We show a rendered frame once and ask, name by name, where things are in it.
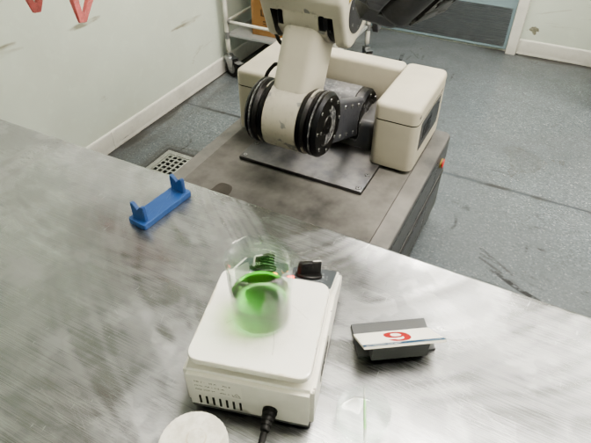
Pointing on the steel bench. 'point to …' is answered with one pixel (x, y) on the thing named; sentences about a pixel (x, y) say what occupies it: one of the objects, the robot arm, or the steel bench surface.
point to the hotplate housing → (213, 378)
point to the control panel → (322, 277)
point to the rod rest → (145, 216)
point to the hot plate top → (216, 355)
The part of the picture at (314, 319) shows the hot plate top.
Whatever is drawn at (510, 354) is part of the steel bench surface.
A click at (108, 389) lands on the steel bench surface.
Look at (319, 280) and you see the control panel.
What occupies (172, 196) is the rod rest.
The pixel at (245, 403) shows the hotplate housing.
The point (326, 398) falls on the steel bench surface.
